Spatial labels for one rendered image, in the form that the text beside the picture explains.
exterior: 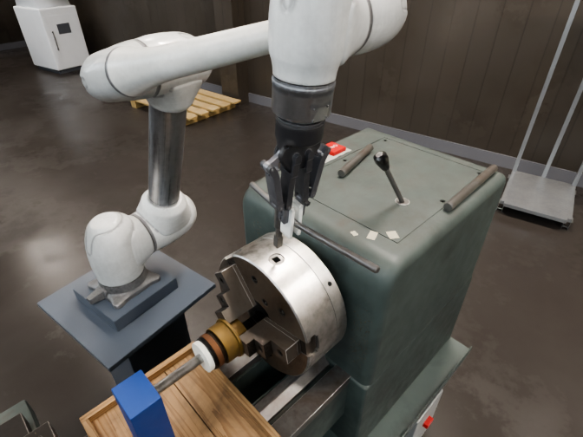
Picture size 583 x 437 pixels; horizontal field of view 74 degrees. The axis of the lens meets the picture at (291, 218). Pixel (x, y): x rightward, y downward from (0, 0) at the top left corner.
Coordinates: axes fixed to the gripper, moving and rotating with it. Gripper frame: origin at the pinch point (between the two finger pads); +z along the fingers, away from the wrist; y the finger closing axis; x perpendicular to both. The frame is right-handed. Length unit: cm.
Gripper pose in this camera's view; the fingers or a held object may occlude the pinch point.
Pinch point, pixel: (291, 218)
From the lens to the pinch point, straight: 70.9
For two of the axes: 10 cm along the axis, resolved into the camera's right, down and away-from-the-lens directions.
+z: -0.7, 7.7, 6.3
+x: -6.1, -5.3, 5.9
